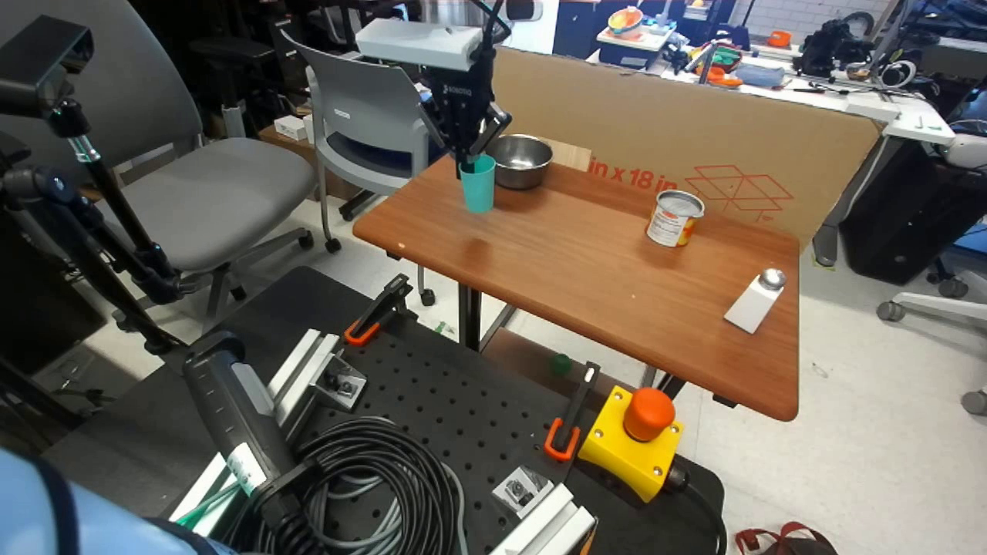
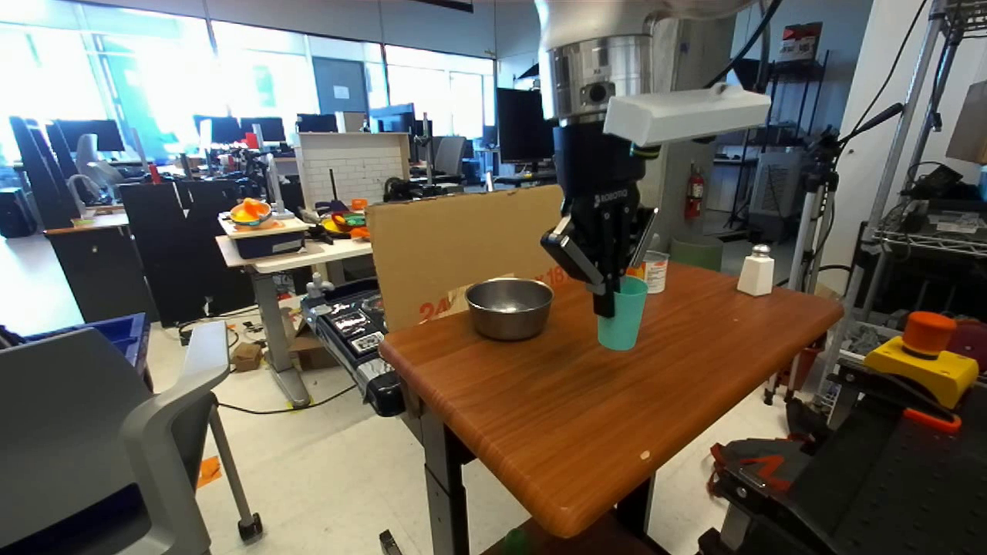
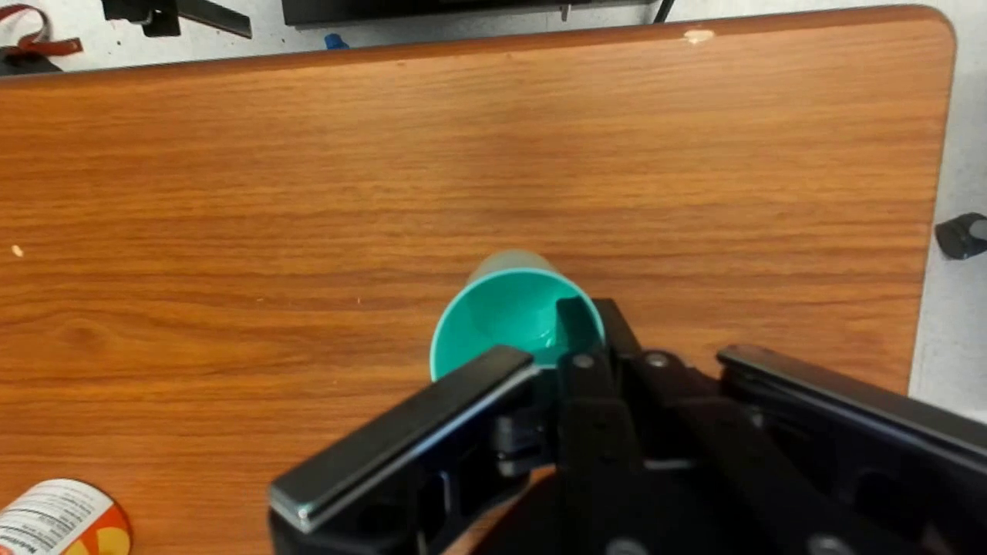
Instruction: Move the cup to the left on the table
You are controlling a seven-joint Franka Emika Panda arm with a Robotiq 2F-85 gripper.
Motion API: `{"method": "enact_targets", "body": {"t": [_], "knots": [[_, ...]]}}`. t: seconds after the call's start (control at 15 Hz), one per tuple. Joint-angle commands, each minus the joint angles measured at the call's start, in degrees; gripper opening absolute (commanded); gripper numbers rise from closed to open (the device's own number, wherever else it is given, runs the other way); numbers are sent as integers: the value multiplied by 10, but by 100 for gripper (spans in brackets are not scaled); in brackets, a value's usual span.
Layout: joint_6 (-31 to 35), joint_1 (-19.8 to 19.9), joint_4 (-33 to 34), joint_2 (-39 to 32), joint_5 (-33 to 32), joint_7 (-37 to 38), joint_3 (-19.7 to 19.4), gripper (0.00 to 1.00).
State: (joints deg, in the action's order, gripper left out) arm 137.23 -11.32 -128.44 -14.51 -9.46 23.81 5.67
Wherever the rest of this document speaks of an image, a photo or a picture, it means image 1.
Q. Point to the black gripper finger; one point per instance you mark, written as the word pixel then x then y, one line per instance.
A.
pixel 495 125
pixel 463 142

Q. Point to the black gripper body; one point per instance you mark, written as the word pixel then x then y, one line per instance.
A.
pixel 461 94

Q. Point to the teal plastic cup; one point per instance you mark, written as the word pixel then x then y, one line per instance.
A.
pixel 478 186

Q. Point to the steel bowl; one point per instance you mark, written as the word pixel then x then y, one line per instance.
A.
pixel 519 159

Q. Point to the grey plastic chair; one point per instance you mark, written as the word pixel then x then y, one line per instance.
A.
pixel 370 125

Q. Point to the black table leg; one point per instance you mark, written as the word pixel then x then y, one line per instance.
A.
pixel 471 315
pixel 671 386

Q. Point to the orange black bar clamp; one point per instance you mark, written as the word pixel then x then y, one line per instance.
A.
pixel 572 418
pixel 376 313

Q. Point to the open tin can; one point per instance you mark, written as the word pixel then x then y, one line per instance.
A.
pixel 673 218

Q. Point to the brown cardboard sheet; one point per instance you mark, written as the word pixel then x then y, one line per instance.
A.
pixel 711 142

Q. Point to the black perforated breadboard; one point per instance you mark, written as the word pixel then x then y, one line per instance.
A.
pixel 452 412

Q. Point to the grey office chair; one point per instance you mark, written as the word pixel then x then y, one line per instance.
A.
pixel 185 186

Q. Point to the white desk with clutter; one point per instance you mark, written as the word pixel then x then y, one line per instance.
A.
pixel 804 73

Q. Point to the white flat card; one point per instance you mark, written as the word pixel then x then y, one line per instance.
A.
pixel 755 302

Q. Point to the small silver knob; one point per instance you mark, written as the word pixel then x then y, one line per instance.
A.
pixel 773 278

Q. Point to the yellow emergency stop box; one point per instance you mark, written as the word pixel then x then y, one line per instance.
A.
pixel 634 435

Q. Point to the black grey power strip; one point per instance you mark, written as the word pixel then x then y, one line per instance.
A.
pixel 241 412

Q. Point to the black bag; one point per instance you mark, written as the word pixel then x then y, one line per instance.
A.
pixel 904 212

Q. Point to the light blue fabric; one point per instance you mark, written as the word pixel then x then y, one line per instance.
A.
pixel 72 514

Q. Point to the aluminium extrusion with bracket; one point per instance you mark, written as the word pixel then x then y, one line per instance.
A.
pixel 544 514
pixel 320 370

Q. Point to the black camera on tripod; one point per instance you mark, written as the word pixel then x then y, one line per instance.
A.
pixel 62 155

